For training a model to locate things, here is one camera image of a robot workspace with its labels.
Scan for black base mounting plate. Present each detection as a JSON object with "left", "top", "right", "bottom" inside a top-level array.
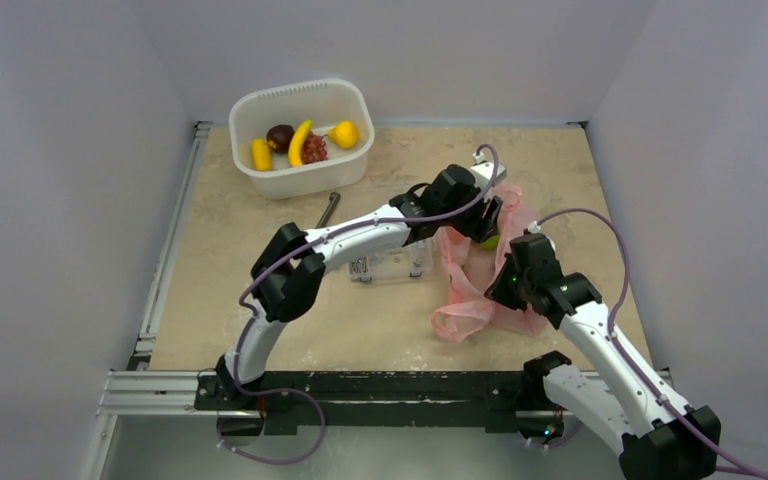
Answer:
[{"left": 194, "top": 371, "right": 565, "bottom": 440}]

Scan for pink plastic bag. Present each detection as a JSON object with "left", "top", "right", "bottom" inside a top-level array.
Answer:
[{"left": 431, "top": 182, "right": 547, "bottom": 342}]

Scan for yellow fake lemon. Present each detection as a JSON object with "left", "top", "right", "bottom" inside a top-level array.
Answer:
[{"left": 327, "top": 120, "right": 359, "bottom": 150}]

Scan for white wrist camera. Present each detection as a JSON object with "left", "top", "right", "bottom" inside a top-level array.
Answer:
[
  {"left": 526, "top": 220, "right": 557, "bottom": 252},
  {"left": 468, "top": 154, "right": 507, "bottom": 189}
]

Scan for dark metal T-handle tool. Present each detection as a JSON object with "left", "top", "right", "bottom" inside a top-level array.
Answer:
[{"left": 315, "top": 192, "right": 341, "bottom": 229}]

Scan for yellow fake banana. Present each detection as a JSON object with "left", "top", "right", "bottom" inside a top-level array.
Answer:
[
  {"left": 287, "top": 119, "right": 313, "bottom": 167},
  {"left": 251, "top": 138, "right": 273, "bottom": 172}
]

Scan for red fake strawberries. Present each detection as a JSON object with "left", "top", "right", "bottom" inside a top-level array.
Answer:
[{"left": 300, "top": 133, "right": 328, "bottom": 165}]

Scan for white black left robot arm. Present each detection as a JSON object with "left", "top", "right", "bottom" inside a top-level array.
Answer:
[{"left": 195, "top": 161, "right": 507, "bottom": 411}]

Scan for clear plastic screw organizer box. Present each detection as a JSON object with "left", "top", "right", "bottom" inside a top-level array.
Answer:
[{"left": 348, "top": 240, "right": 434, "bottom": 284}]

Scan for light green fake fruit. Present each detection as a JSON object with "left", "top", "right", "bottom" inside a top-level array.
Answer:
[{"left": 479, "top": 233, "right": 501, "bottom": 251}]

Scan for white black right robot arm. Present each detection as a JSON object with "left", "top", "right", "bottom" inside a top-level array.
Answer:
[{"left": 485, "top": 233, "right": 722, "bottom": 479}]

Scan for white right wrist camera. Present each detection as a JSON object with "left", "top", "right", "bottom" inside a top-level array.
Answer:
[{"left": 526, "top": 220, "right": 557, "bottom": 252}]

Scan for dark red fake apple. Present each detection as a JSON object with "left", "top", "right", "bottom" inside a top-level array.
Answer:
[{"left": 266, "top": 124, "right": 295, "bottom": 154}]

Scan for aluminium extrusion frame rail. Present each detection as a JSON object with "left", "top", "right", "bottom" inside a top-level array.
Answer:
[{"left": 97, "top": 121, "right": 263, "bottom": 419}]

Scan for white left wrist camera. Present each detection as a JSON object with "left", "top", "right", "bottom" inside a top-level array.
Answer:
[{"left": 468, "top": 154, "right": 507, "bottom": 189}]

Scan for white plastic basin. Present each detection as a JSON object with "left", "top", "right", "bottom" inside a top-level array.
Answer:
[{"left": 229, "top": 79, "right": 375, "bottom": 199}]

